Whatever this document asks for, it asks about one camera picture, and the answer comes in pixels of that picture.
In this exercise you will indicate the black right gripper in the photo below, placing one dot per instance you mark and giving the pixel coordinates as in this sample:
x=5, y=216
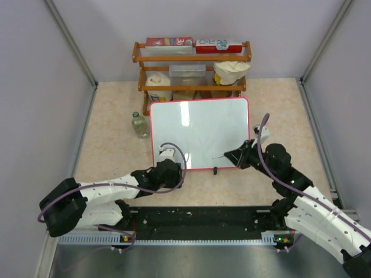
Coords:
x=240, y=156

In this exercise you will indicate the pink framed whiteboard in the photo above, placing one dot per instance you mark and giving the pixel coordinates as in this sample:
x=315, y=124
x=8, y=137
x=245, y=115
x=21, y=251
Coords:
x=202, y=129

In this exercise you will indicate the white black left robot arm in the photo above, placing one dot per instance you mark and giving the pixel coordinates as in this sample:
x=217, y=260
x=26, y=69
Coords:
x=72, y=205

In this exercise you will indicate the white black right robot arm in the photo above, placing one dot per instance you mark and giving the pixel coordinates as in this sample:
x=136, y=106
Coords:
x=305, y=209

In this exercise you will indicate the cream cloth bag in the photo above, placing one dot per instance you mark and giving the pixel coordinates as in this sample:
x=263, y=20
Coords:
x=228, y=72

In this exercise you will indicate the tan sponge block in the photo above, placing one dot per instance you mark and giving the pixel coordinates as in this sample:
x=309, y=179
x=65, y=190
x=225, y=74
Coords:
x=184, y=95

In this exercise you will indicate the clear plastic box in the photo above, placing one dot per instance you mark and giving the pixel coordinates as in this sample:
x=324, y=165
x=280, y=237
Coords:
x=187, y=70

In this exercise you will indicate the clear glass bottle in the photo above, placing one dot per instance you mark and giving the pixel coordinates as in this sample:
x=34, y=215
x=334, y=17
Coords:
x=139, y=125

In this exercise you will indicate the red white zero box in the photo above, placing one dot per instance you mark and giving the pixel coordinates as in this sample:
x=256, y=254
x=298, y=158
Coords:
x=217, y=46

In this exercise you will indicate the wooden two-tier shelf rack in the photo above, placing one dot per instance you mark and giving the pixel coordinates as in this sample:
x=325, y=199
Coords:
x=148, y=65

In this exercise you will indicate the red white carton box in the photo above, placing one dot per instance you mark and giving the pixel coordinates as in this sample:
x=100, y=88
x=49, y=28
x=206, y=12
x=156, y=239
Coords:
x=170, y=45

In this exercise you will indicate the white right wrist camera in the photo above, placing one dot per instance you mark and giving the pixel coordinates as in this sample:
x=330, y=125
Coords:
x=261, y=133

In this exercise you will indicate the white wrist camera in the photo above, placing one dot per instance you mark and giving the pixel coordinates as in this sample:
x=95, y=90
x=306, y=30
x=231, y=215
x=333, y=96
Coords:
x=261, y=133
x=166, y=153

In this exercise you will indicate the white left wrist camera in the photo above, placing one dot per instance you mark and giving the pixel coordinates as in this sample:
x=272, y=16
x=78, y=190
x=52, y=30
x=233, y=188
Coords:
x=166, y=153

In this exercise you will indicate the grey cable duct rail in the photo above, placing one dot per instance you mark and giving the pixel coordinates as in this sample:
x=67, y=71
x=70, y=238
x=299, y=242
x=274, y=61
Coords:
x=117, y=239

